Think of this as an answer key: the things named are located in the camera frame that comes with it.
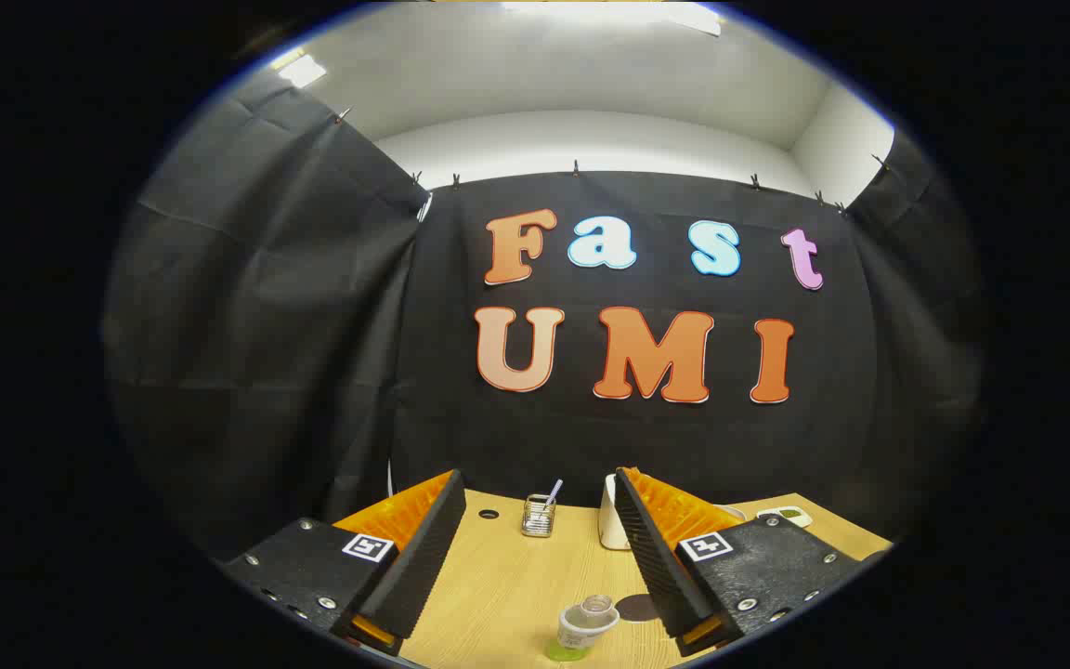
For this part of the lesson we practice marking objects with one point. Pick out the white and green juice bottle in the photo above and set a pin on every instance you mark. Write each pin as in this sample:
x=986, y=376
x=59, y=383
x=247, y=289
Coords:
x=577, y=632

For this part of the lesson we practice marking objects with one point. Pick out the white divided sauce dish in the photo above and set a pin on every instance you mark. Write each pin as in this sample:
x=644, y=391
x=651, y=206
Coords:
x=786, y=514

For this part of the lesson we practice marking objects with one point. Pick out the wooden table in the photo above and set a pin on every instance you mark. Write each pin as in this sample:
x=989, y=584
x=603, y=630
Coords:
x=507, y=585

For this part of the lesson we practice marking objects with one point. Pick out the ceiling light panel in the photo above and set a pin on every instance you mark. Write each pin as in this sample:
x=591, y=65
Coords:
x=303, y=71
x=609, y=14

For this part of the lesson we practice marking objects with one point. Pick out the thin pale straw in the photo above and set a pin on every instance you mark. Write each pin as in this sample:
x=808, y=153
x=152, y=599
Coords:
x=554, y=490

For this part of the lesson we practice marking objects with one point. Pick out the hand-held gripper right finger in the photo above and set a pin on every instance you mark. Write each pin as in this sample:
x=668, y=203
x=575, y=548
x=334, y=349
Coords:
x=656, y=567

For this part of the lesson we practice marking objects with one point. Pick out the dark brown round coaster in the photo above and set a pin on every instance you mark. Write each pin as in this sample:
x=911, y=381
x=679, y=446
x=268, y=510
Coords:
x=635, y=609

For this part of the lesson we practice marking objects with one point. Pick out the white cup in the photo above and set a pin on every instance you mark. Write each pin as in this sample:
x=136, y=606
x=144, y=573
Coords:
x=609, y=516

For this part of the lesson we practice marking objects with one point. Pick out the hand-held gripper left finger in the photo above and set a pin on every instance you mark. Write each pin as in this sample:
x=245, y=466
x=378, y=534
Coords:
x=424, y=557

